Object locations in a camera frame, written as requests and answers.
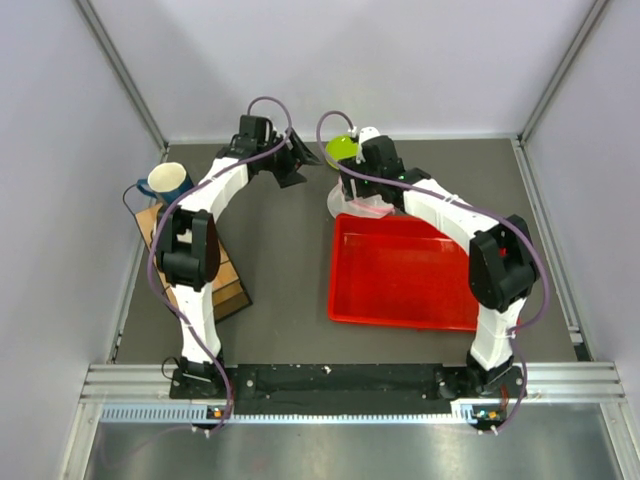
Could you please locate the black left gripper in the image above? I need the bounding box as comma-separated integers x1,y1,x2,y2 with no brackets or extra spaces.
257,127,322,187

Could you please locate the white mesh laundry bag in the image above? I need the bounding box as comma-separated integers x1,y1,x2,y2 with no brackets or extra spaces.
326,178,395,219

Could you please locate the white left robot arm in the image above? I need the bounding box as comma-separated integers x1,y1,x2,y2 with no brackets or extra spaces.
152,114,320,400

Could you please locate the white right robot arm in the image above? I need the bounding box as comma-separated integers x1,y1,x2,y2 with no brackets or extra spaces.
338,127,540,396

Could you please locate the green plastic bowl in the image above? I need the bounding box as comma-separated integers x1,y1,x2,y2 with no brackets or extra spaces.
325,135,358,170

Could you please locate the red plastic tray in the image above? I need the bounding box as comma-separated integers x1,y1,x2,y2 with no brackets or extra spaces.
328,214,501,333

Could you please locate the blue mug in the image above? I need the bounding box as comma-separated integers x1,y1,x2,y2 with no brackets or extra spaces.
135,162,194,205

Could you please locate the wooden wire rack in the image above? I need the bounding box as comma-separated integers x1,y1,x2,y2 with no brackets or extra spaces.
122,185,252,324

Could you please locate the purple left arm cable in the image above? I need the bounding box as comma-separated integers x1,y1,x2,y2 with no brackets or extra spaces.
146,96,294,436

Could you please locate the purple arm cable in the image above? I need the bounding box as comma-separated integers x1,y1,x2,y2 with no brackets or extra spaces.
146,96,294,436
316,110,552,435

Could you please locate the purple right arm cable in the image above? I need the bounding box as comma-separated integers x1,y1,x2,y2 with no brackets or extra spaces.
316,110,552,435

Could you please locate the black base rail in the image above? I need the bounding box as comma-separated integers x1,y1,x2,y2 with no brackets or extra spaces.
168,362,529,415

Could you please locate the aluminium frame rail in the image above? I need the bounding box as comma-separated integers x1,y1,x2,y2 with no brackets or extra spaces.
80,362,626,426

